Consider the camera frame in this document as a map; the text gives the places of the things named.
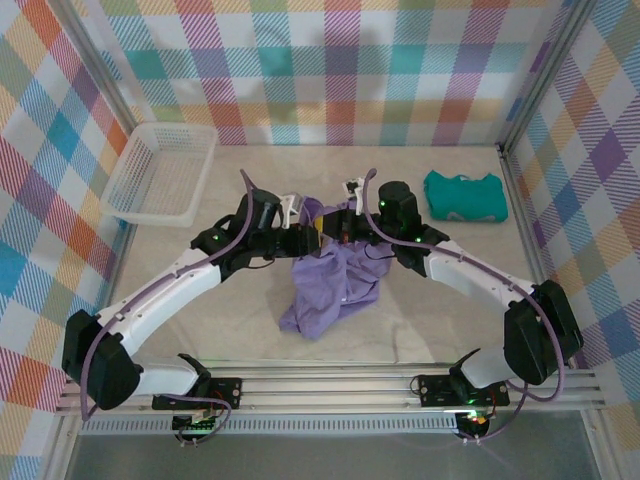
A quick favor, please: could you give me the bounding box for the aluminium frame post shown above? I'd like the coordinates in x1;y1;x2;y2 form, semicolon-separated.
498;0;600;151
52;0;139;136

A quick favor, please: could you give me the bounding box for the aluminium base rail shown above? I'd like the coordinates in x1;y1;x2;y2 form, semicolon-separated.
57;362;604;414

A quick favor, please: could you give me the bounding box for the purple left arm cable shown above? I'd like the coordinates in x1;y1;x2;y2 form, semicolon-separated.
79;168;254;446

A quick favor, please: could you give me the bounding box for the purple t-shirt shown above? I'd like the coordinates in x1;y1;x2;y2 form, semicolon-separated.
278;196;395;342

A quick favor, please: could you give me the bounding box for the grey metal panel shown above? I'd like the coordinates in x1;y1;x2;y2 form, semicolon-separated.
64;410;604;480

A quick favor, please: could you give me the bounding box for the white plastic basket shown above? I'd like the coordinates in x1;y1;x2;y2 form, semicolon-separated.
101;123;219;229

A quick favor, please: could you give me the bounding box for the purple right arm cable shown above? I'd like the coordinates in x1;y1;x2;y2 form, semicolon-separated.
359;168;569;446

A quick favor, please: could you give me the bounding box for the folded teal t-shirt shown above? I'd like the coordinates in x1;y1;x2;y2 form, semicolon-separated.
423;169;510;224

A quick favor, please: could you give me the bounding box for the slotted grey cable duct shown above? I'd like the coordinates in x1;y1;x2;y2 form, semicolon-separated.
79;412;461;435

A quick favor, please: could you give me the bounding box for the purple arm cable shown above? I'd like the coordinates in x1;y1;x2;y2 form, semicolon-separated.
359;168;569;446
79;168;254;446

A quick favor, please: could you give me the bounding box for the aluminium side rail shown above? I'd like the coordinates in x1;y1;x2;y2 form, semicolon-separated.
42;219;137;480
498;144;581;371

